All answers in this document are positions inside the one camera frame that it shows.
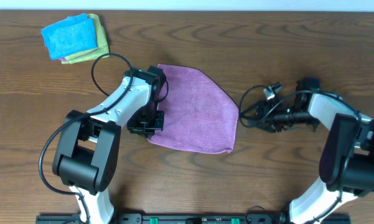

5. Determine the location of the purple microfibre cloth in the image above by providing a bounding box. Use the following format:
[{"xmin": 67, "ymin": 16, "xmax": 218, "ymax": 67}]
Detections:
[{"xmin": 148, "ymin": 64, "xmax": 238, "ymax": 154}]

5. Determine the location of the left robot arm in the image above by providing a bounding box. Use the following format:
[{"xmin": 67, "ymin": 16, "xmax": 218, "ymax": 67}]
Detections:
[{"xmin": 52, "ymin": 66, "xmax": 167, "ymax": 223}]

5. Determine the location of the blue folded cloth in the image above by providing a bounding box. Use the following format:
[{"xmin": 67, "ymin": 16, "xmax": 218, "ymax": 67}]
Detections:
[{"xmin": 41, "ymin": 14, "xmax": 97, "ymax": 60}]

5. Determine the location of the upper green folded cloth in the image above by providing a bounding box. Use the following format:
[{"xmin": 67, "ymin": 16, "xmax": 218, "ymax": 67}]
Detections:
[{"xmin": 63, "ymin": 13, "xmax": 109, "ymax": 61}]

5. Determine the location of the lower green folded cloth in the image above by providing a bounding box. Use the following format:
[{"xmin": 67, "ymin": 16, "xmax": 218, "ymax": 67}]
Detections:
[{"xmin": 61, "ymin": 26, "xmax": 111, "ymax": 65}]

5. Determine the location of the green folded cloth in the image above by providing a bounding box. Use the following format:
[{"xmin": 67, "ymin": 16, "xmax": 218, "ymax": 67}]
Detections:
[
  {"xmin": 61, "ymin": 26, "xmax": 111, "ymax": 65},
  {"xmin": 63, "ymin": 13, "xmax": 109, "ymax": 61}
]

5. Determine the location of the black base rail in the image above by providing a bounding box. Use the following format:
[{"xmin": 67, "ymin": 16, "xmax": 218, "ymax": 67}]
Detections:
[{"xmin": 35, "ymin": 213, "xmax": 352, "ymax": 224}]

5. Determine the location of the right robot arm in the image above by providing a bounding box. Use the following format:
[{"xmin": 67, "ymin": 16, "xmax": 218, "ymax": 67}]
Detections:
[{"xmin": 251, "ymin": 78, "xmax": 374, "ymax": 223}]

